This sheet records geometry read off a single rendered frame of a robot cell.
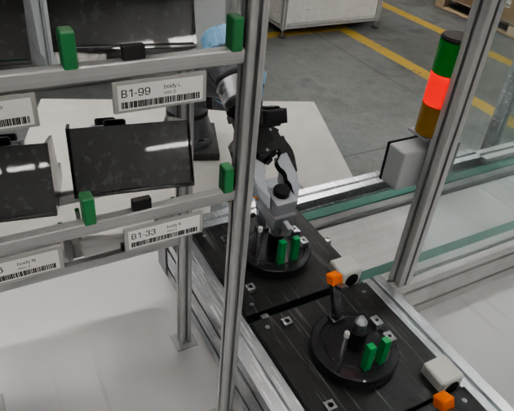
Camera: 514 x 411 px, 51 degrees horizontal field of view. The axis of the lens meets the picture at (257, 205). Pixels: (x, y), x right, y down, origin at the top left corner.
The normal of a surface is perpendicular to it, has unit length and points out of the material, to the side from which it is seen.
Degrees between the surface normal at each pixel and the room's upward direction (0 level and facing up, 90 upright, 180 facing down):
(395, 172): 90
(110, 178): 65
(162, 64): 90
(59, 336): 0
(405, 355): 0
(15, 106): 90
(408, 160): 90
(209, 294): 0
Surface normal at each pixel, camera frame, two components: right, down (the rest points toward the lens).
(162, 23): 0.32, 0.18
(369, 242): 0.08, -0.81
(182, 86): 0.47, 0.54
